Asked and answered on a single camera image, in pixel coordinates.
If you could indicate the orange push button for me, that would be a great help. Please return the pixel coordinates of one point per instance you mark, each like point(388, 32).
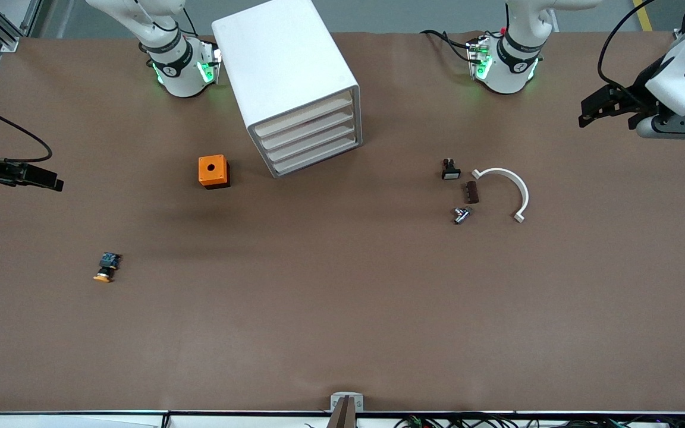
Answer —
point(103, 274)

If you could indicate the brown table cover mat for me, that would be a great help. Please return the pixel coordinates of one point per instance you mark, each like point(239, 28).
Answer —
point(319, 297)

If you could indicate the grey metal corner bracket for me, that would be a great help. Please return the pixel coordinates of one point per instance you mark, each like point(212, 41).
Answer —
point(335, 403)

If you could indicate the brown camera stand strut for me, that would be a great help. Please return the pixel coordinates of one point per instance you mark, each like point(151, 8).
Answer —
point(342, 416)

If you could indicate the white curved plastic arc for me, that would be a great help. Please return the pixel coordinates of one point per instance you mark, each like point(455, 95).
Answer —
point(516, 180)

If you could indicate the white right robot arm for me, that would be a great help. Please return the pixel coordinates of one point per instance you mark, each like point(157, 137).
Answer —
point(182, 77)

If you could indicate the white table edge profile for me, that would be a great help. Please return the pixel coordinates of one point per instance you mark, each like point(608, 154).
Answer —
point(51, 422)

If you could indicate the small silver metal part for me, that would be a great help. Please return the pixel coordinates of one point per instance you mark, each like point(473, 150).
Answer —
point(461, 215)

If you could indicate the small brown block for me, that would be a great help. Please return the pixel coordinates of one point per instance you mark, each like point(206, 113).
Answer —
point(472, 192)

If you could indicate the orange button enclosure box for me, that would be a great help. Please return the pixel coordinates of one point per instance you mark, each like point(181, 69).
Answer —
point(206, 178)

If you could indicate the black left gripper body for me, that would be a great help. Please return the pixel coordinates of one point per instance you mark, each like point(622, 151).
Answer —
point(638, 95)

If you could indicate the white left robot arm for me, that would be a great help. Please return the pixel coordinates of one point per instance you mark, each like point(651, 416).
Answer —
point(515, 65)

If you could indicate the small black white switch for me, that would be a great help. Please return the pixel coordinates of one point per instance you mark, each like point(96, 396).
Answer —
point(451, 173)

